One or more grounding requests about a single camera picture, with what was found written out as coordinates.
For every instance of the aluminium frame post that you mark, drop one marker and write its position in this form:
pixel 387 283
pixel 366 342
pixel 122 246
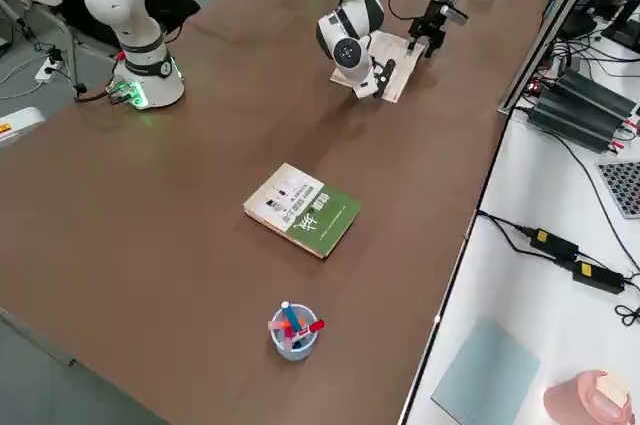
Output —
pixel 540 45

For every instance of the white power strip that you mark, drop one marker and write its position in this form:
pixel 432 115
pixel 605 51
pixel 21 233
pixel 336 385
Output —
pixel 47 70

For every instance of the black white checker board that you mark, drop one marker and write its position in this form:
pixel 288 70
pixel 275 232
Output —
pixel 622 190

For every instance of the black monitor stand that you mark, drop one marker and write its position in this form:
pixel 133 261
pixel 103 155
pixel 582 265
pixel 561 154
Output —
pixel 627 30

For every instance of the black power adapter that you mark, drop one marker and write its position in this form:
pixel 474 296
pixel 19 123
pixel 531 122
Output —
pixel 552 244
pixel 597 276

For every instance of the grey green flat plate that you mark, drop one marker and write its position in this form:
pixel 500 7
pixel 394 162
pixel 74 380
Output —
pixel 485 375

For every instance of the light blue pen cup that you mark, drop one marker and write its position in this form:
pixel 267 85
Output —
pixel 295 352

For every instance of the black ribbed power supply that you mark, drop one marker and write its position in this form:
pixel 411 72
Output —
pixel 600 92
pixel 575 125

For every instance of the blue white cover paperback book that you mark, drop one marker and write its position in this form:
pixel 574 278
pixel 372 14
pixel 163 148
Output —
pixel 400 65

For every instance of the white box orange label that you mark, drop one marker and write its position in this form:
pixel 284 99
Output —
pixel 22 122

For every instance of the blue pen white cap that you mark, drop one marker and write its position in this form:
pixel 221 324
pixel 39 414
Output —
pixel 290 315

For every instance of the pink pen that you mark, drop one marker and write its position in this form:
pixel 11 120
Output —
pixel 277 327

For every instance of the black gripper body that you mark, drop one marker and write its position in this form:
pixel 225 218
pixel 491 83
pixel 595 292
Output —
pixel 430 22
pixel 384 68

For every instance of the small red circuit board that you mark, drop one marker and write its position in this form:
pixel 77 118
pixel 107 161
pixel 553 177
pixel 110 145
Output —
pixel 533 89

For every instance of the green cover book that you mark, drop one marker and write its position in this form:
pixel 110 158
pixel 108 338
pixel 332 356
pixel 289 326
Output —
pixel 310 210

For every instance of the white side desk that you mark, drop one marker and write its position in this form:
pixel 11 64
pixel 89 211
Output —
pixel 525 295

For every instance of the red pen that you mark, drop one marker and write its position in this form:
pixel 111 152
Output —
pixel 315 326

